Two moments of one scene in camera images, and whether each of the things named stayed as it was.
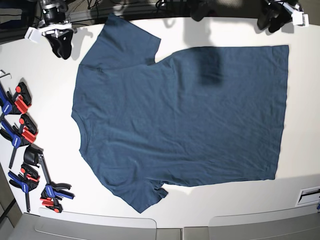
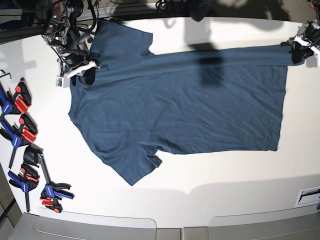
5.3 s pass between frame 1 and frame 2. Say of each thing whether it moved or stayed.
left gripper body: moved
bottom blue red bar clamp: stayed
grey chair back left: stayed
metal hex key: stayed
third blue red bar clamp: stayed
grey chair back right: stayed
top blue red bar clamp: stayed
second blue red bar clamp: stayed
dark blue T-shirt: moved
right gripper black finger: moved
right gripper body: moved
